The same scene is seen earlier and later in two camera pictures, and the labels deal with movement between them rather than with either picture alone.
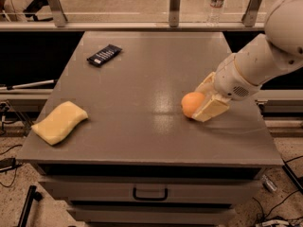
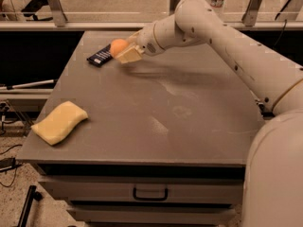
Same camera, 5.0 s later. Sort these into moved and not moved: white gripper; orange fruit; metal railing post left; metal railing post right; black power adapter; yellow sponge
Moved: orange fruit; white gripper
Not moved: metal railing post right; metal railing post left; yellow sponge; black power adapter
